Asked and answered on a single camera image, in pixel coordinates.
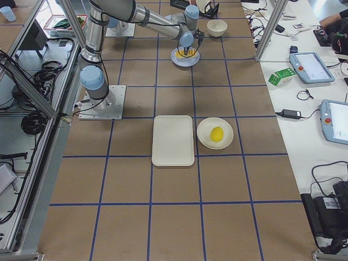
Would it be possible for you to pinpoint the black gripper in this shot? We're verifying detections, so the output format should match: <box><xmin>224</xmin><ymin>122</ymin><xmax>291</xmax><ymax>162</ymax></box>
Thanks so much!
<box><xmin>183</xmin><ymin>29</ymin><xmax>204</xmax><ymax>57</ymax></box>

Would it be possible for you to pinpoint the striped bread roll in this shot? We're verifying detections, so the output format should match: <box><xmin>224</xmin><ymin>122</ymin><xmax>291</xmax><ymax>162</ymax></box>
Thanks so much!
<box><xmin>175</xmin><ymin>47</ymin><xmax>196</xmax><ymax>59</ymax></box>

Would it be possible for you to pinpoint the blue plate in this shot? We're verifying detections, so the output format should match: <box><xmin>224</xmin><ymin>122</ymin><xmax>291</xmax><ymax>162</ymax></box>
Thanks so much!
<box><xmin>171</xmin><ymin>46</ymin><xmax>200</xmax><ymax>67</ymax></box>

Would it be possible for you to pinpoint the black plate rack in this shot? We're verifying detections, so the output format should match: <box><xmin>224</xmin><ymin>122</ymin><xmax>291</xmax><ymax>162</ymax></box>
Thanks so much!
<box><xmin>196</xmin><ymin>2</ymin><xmax>220</xmax><ymax>19</ymax></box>

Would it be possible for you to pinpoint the cream plate in rack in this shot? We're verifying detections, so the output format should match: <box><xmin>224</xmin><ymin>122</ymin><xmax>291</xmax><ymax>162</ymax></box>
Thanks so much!
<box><xmin>196</xmin><ymin>0</ymin><xmax>211</xmax><ymax>14</ymax></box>

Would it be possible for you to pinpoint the white round plate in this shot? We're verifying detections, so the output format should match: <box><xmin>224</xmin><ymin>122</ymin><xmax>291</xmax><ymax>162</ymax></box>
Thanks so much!
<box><xmin>197</xmin><ymin>117</ymin><xmax>234</xmax><ymax>150</ymax></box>

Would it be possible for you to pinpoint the white bowl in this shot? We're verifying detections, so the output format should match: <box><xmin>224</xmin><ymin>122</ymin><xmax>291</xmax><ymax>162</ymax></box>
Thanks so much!
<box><xmin>207</xmin><ymin>20</ymin><xmax>228</xmax><ymax>38</ymax></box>

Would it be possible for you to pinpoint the yellow lemon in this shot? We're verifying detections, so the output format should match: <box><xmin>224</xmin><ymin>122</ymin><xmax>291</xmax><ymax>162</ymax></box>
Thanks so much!
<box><xmin>210</xmin><ymin>126</ymin><xmax>224</xmax><ymax>142</ymax></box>

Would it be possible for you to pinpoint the green white carton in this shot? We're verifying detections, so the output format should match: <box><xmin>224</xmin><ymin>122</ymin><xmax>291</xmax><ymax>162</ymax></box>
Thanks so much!
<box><xmin>268</xmin><ymin>67</ymin><xmax>296</xmax><ymax>86</ymax></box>

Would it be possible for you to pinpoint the white rectangular tray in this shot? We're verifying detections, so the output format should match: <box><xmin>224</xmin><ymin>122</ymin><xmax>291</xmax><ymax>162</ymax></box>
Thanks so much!
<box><xmin>152</xmin><ymin>115</ymin><xmax>195</xmax><ymax>166</ymax></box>

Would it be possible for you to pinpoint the black power adapter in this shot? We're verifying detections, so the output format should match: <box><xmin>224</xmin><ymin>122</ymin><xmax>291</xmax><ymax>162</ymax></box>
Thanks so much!
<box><xmin>282</xmin><ymin>109</ymin><xmax>302</xmax><ymax>120</ymax></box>

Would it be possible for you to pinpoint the blue teach pendant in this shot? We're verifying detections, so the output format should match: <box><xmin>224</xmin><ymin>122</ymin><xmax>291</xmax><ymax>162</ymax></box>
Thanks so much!
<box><xmin>289</xmin><ymin>52</ymin><xmax>335</xmax><ymax>84</ymax></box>
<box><xmin>320</xmin><ymin>99</ymin><xmax>347</xmax><ymax>145</ymax></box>

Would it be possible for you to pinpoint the blue paper cup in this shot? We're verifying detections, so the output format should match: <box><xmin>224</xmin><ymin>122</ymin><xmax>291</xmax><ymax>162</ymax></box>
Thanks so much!
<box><xmin>0</xmin><ymin>6</ymin><xmax>16</xmax><ymax>22</ymax></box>

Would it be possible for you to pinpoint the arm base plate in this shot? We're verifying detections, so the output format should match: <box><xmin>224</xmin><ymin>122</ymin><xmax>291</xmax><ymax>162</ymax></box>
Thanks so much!
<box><xmin>106</xmin><ymin>22</ymin><xmax>135</xmax><ymax>38</ymax></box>
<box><xmin>78</xmin><ymin>85</ymin><xmax>126</xmax><ymax>120</ymax></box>

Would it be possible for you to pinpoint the aluminium frame post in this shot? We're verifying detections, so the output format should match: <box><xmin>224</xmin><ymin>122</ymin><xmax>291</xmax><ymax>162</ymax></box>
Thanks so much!
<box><xmin>255</xmin><ymin>0</ymin><xmax>287</xmax><ymax>61</ymax></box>

